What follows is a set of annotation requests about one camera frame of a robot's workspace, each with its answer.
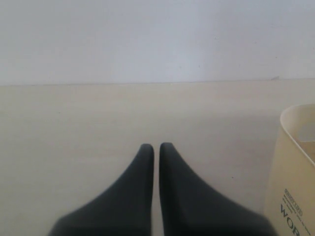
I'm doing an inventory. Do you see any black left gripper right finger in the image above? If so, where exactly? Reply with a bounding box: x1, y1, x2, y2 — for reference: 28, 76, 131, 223
159, 143, 277, 236

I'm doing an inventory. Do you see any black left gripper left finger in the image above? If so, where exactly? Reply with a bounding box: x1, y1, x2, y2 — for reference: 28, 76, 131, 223
49, 144, 154, 236

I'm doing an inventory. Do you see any cream plastic container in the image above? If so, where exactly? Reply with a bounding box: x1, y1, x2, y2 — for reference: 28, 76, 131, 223
263, 104, 315, 236

